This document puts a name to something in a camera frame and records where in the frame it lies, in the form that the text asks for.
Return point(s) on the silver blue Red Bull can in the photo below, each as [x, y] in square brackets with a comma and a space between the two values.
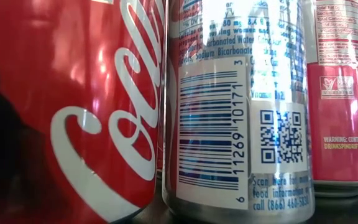
[213, 140]

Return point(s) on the red Coca-Cola can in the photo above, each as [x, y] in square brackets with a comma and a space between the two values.
[42, 62]
[159, 155]

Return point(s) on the pink white Spindrift can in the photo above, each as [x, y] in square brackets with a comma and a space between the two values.
[340, 124]

